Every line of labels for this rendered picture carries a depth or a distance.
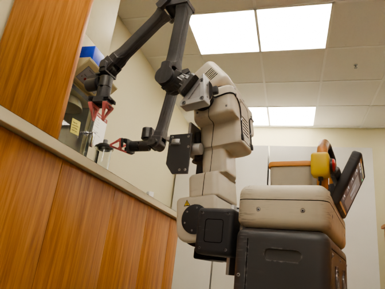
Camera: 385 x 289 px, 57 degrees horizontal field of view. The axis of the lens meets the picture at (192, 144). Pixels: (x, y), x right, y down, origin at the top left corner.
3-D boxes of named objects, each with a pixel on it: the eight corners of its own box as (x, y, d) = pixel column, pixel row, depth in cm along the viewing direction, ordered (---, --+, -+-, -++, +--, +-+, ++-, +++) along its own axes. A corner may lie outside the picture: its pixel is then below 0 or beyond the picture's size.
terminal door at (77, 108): (47, 153, 165) (66, 78, 179) (82, 171, 193) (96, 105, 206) (48, 153, 165) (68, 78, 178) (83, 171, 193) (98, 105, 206)
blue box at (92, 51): (75, 61, 185) (79, 46, 188) (85, 71, 194) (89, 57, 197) (92, 59, 182) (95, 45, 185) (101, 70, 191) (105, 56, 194)
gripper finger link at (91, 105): (92, 124, 151) (96, 104, 154) (107, 124, 149) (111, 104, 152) (83, 117, 145) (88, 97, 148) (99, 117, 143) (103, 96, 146)
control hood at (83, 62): (66, 74, 179) (70, 57, 182) (97, 103, 208) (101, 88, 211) (86, 73, 175) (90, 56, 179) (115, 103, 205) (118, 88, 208)
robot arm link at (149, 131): (156, 143, 176) (164, 150, 183) (158, 122, 181) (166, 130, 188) (135, 145, 181) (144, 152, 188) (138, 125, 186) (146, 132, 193)
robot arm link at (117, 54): (172, -4, 147) (184, 14, 156) (165, -9, 150) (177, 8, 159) (99, 69, 150) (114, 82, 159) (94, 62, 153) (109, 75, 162)
